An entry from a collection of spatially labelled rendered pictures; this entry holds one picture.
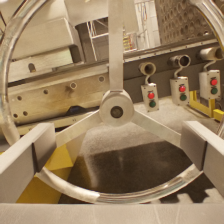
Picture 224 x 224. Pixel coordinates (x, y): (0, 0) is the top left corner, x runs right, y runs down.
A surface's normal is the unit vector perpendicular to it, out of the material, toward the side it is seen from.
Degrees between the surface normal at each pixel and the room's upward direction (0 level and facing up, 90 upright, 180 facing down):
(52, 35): 90
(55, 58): 90
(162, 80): 90
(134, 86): 90
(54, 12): 68
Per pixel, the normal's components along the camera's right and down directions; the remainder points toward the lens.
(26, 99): -0.01, 0.29
